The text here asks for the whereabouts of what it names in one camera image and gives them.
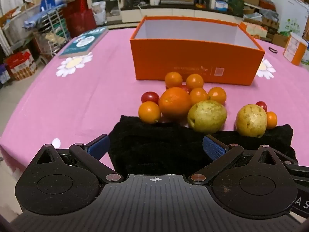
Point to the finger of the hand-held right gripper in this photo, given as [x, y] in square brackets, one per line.
[298, 170]

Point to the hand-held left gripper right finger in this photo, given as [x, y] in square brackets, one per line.
[213, 148]

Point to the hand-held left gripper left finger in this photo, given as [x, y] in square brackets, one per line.
[99, 145]

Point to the yellow-green pear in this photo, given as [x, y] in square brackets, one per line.
[207, 116]
[251, 120]

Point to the large orange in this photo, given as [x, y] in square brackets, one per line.
[175, 102]

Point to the red cherry tomato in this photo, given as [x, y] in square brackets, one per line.
[150, 97]
[262, 105]

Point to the orange cardboard box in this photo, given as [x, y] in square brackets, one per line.
[169, 60]

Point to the pink daisy tablecloth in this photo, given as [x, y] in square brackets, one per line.
[84, 96]

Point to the black cloth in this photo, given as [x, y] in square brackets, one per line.
[157, 145]

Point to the teal paperback book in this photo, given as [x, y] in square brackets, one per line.
[84, 42]

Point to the red and white carton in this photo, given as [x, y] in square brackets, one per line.
[21, 64]

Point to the orange and white canister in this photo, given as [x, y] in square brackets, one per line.
[294, 50]

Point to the open brown cardboard box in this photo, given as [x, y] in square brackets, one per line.
[280, 38]

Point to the red shopping bag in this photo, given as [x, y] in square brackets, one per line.
[77, 14]

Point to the white plastic bag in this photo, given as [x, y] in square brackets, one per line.
[99, 11]

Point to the blue folded cloth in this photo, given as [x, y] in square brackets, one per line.
[36, 20]

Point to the white television stand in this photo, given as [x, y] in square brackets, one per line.
[181, 12]

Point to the blue and white box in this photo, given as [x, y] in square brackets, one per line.
[221, 6]

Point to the white glass-door cabinet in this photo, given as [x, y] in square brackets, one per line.
[103, 0]

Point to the white laundry basket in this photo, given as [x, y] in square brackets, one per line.
[14, 26]

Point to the blue bag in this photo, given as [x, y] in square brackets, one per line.
[49, 2]

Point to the white refrigerator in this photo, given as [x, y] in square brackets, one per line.
[287, 7]

